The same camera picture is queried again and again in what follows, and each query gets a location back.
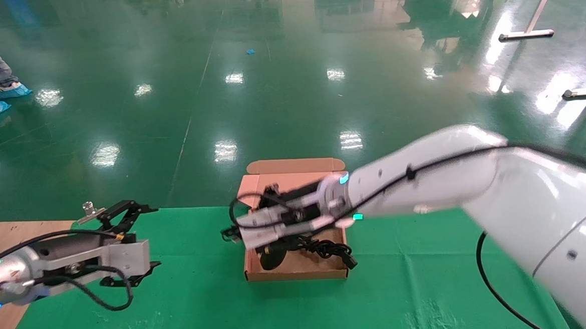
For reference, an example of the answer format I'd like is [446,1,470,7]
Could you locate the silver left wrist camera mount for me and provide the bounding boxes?
[37,239,153,288]

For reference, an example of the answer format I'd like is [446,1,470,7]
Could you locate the open flat cardboard box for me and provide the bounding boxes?
[236,155,358,284]

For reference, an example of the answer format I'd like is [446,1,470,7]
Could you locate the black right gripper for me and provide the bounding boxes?
[255,178,348,272]

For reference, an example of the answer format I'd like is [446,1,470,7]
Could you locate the silver binder clip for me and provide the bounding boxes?
[76,200,108,226]

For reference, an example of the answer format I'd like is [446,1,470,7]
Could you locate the white metal table leg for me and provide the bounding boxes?
[561,77,586,101]
[496,0,565,42]

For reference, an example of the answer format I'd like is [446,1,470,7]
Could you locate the black computer mouse with cable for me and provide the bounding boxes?
[220,219,358,277]

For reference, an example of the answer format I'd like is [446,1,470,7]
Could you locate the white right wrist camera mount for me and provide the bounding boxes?
[236,200,338,250]

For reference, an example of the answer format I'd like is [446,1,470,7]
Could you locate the green table cloth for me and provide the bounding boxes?
[0,185,573,329]

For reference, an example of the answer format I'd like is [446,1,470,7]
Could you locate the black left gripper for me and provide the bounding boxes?
[37,198,163,292]

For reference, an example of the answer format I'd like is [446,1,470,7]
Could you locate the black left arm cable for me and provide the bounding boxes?
[0,226,123,270]
[33,271,135,315]

